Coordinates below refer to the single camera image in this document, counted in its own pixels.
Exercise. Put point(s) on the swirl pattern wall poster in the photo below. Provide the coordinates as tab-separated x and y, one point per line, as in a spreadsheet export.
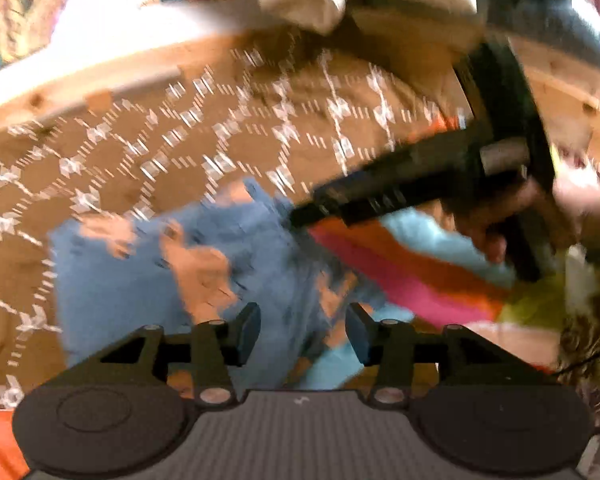
25	15

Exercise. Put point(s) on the person's right hand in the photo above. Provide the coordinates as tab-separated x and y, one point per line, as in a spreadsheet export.
580	210

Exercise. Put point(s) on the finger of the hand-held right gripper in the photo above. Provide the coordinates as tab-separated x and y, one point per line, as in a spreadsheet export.
405	170
370	210

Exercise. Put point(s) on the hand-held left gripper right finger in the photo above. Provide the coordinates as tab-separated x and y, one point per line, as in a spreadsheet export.
360	335

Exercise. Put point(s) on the brown patterned blanket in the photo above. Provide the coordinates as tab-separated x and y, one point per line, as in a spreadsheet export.
130	185

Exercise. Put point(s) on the blue denim cloth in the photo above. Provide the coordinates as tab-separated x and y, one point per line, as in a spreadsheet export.
570	30

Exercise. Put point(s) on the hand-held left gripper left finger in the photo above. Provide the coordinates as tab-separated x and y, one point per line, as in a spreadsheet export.
247	330

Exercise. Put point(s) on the blue pants with orange trucks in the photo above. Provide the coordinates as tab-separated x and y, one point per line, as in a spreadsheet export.
130	285

